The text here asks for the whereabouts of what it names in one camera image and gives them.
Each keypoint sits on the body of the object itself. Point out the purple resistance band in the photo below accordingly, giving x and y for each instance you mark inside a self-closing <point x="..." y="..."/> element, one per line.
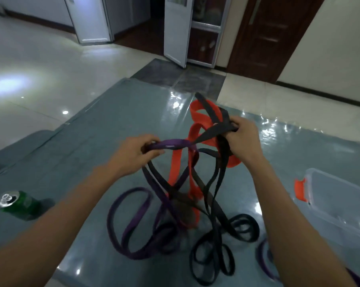
<point x="171" y="143"/>
<point x="261" y="260"/>

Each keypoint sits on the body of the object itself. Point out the green drink can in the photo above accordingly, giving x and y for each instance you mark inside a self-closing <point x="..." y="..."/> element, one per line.
<point x="18" y="204"/>

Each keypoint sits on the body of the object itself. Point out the person's left hand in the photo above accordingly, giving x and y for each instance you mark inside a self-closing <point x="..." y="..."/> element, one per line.
<point x="130" y="156"/>

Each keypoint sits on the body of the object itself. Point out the person's right thumb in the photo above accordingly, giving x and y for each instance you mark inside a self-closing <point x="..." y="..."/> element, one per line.
<point x="228" y="141"/>

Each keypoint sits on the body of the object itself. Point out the person's right hand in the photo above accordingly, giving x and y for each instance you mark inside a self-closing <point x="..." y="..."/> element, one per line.
<point x="247" y="143"/>

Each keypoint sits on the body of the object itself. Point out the person's left forearm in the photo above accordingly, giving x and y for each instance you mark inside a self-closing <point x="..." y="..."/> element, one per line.
<point x="48" y="230"/>

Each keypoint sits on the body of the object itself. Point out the orange box latch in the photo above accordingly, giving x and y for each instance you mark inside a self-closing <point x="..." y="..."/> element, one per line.
<point x="300" y="189"/>

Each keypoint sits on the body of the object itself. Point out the clear plastic storage box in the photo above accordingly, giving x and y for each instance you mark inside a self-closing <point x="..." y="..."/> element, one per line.
<point x="338" y="200"/>

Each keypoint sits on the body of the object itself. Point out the orange resistance band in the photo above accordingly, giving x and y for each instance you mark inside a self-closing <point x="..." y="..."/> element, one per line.
<point x="199" y="116"/>

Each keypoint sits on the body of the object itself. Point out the grey upholstered seat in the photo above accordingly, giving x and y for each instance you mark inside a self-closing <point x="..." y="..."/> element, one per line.
<point x="15" y="149"/>

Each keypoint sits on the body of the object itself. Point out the brown wooden door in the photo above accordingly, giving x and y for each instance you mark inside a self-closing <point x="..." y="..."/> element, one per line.
<point x="272" y="35"/>

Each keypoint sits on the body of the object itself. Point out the person's right forearm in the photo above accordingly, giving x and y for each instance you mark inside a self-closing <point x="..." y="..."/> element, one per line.
<point x="287" y="230"/>

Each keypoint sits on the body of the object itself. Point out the wide black resistance band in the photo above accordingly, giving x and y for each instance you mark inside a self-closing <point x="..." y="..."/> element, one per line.
<point x="211" y="113"/>

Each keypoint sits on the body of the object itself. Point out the thin black resistance band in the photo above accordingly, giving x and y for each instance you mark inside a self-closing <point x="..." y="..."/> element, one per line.
<point x="215" y="236"/>

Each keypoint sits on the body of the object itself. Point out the white glass-panel door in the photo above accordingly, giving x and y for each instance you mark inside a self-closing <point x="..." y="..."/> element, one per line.
<point x="177" y="29"/>

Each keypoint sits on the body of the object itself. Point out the person's left thumb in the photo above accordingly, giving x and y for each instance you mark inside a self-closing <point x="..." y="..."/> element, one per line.
<point x="156" y="153"/>

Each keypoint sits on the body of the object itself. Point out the white glass-panel door frame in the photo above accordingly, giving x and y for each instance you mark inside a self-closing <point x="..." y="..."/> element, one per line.
<point x="207" y="32"/>

